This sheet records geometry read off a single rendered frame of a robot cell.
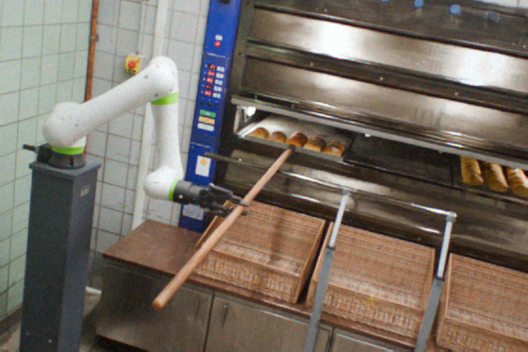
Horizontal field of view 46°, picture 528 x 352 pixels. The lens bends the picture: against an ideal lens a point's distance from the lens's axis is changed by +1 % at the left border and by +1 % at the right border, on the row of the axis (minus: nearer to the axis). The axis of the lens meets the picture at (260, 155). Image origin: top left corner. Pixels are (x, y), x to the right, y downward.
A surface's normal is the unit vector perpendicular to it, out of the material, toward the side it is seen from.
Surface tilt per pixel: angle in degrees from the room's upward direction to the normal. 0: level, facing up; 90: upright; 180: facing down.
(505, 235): 70
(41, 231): 90
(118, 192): 90
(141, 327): 90
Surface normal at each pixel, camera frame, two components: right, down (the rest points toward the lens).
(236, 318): -0.27, 0.24
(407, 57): -0.19, -0.10
